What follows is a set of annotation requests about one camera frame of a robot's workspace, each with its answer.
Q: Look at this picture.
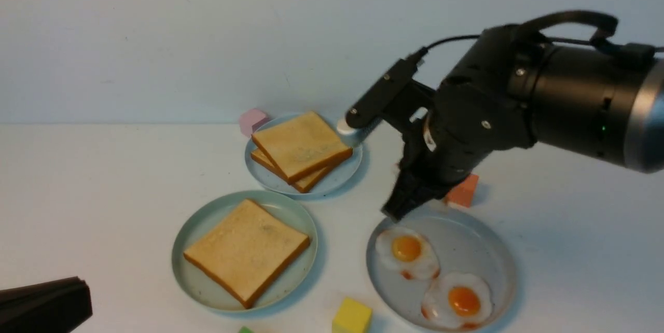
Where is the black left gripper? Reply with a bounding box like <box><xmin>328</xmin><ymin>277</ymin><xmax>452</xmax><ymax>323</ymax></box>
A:
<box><xmin>1</xmin><ymin>277</ymin><xmax>93</xmax><ymax>332</ymax></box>

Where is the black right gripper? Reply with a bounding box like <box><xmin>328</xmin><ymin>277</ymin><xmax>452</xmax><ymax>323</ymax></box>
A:
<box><xmin>382</xmin><ymin>26</ymin><xmax>536</xmax><ymax>222</ymax></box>

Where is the toast slice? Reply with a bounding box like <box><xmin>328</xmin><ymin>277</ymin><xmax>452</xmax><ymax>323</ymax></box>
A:
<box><xmin>251</xmin><ymin>148</ymin><xmax>336</xmax><ymax>193</ymax></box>
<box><xmin>251</xmin><ymin>111</ymin><xmax>353</xmax><ymax>184</ymax></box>
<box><xmin>183</xmin><ymin>199</ymin><xmax>311</xmax><ymax>309</ymax></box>

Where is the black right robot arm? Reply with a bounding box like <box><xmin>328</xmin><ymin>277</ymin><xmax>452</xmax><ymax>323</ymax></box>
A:
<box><xmin>382</xmin><ymin>25</ymin><xmax>662</xmax><ymax>222</ymax></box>

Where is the orange cube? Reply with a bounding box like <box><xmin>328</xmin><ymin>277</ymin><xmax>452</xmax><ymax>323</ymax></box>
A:
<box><xmin>442</xmin><ymin>174</ymin><xmax>479</xmax><ymax>209</ymax></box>

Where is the back fried egg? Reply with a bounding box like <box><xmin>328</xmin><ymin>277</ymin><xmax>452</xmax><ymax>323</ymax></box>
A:
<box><xmin>375</xmin><ymin>226</ymin><xmax>440</xmax><ymax>280</ymax></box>

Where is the fried egg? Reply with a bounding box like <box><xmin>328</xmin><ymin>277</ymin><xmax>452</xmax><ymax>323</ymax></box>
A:
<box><xmin>375</xmin><ymin>226</ymin><xmax>440</xmax><ymax>280</ymax></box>
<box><xmin>421</xmin><ymin>272</ymin><xmax>493</xmax><ymax>330</ymax></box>

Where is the small light blue plate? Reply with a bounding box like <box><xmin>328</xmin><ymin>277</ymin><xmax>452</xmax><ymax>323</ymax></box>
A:
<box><xmin>245</xmin><ymin>113</ymin><xmax>363</xmax><ymax>198</ymax></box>

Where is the grey egg plate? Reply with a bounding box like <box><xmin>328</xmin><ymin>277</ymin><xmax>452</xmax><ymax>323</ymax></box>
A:
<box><xmin>366</xmin><ymin>207</ymin><xmax>522</xmax><ymax>332</ymax></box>

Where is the front fried egg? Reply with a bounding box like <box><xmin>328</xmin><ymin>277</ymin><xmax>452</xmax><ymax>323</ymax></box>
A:
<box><xmin>421</xmin><ymin>272</ymin><xmax>493</xmax><ymax>330</ymax></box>

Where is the yellow cube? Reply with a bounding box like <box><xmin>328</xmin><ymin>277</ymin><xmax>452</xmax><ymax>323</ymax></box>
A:
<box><xmin>331</xmin><ymin>297</ymin><xmax>373</xmax><ymax>333</ymax></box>

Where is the green empty plate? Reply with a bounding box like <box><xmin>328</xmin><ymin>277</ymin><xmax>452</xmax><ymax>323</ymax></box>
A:
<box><xmin>171</xmin><ymin>190</ymin><xmax>319</xmax><ymax>314</ymax></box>

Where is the pink cube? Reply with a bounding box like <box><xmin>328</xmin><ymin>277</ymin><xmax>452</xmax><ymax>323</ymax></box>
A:
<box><xmin>239</xmin><ymin>108</ymin><xmax>271</xmax><ymax>137</ymax></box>

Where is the green cube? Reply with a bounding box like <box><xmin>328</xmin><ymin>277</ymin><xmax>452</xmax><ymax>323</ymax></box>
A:
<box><xmin>238</xmin><ymin>326</ymin><xmax>254</xmax><ymax>333</ymax></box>

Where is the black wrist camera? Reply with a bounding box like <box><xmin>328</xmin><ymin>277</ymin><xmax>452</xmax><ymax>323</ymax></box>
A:
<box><xmin>337</xmin><ymin>55</ymin><xmax>435</xmax><ymax>138</ymax></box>

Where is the black camera cable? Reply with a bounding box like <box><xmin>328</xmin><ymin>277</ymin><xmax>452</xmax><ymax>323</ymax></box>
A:
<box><xmin>410</xmin><ymin>10</ymin><xmax>664</xmax><ymax>61</ymax></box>

